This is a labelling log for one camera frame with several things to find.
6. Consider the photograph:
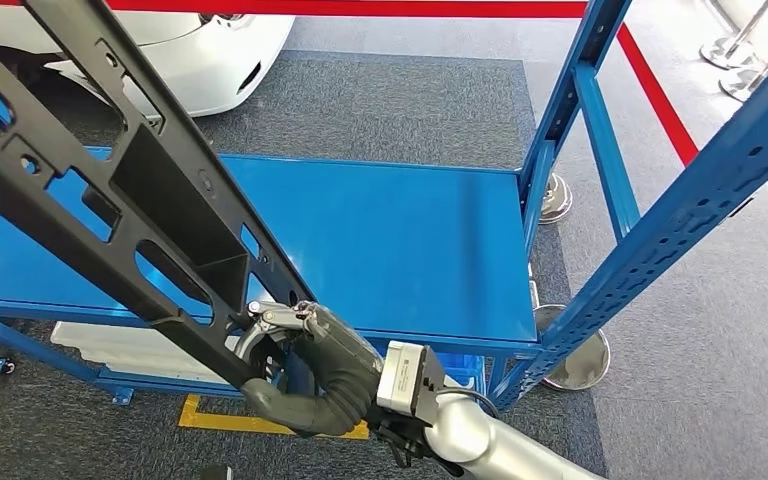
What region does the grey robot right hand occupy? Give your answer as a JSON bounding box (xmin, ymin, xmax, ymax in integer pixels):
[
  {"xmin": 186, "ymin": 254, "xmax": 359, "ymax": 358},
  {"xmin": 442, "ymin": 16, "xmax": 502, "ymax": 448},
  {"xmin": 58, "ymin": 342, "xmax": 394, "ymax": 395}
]
[{"xmin": 233, "ymin": 299, "xmax": 387, "ymax": 440}]

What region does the black plastic plate bracket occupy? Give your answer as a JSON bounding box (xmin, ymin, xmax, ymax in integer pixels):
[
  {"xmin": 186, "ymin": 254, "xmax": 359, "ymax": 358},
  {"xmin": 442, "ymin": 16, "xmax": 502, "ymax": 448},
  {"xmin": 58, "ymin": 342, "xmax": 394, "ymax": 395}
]
[{"xmin": 0, "ymin": 0, "xmax": 317, "ymax": 392}]

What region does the large blue metal shelf rack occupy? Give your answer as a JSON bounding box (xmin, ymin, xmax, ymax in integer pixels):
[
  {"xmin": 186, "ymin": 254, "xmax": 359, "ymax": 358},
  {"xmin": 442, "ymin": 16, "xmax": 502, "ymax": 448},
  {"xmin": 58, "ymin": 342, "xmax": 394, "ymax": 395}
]
[{"xmin": 0, "ymin": 0, "xmax": 768, "ymax": 412}]

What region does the blue plastic crate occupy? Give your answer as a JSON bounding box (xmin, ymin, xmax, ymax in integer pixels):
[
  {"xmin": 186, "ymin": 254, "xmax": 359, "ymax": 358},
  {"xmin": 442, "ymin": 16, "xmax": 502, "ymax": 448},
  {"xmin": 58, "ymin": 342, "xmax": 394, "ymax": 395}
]
[{"xmin": 367, "ymin": 352, "xmax": 488, "ymax": 393}]

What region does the yellow floor tape marker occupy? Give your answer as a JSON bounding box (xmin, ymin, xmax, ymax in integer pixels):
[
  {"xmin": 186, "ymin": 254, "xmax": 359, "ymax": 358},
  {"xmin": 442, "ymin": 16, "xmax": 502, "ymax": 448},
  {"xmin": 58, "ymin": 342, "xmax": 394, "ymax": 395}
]
[{"xmin": 178, "ymin": 394, "xmax": 371, "ymax": 441}]

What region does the white translucent plastic bin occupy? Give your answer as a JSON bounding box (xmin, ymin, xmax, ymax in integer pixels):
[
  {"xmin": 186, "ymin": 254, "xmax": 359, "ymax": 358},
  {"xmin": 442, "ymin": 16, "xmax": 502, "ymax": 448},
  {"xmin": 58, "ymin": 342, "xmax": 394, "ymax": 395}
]
[
  {"xmin": 49, "ymin": 321, "xmax": 226, "ymax": 366},
  {"xmin": 92, "ymin": 357, "xmax": 240, "ymax": 386}
]

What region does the black-topped steel stanchion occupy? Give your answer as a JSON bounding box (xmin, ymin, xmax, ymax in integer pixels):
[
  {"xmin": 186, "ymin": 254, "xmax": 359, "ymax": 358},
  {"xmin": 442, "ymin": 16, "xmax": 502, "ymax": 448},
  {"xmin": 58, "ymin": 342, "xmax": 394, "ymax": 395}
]
[{"xmin": 533, "ymin": 192, "xmax": 756, "ymax": 393}]

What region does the red barrier belt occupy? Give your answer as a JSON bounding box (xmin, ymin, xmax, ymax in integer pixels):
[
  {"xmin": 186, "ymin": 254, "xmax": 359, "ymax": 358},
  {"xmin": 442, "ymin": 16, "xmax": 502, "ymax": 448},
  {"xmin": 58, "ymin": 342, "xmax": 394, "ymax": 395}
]
[
  {"xmin": 615, "ymin": 25, "xmax": 701, "ymax": 167},
  {"xmin": 104, "ymin": 0, "xmax": 589, "ymax": 20}
]

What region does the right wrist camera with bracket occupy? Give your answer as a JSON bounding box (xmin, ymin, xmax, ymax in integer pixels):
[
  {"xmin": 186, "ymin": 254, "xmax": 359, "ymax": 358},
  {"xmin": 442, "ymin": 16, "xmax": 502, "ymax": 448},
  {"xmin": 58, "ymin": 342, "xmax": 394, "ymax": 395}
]
[{"xmin": 375, "ymin": 340, "xmax": 448, "ymax": 427}]

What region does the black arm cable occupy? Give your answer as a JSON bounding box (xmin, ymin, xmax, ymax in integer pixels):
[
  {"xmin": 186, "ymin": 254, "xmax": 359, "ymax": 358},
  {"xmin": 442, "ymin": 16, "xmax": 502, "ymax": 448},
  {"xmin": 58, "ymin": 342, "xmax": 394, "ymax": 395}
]
[{"xmin": 436, "ymin": 387, "xmax": 501, "ymax": 422}]

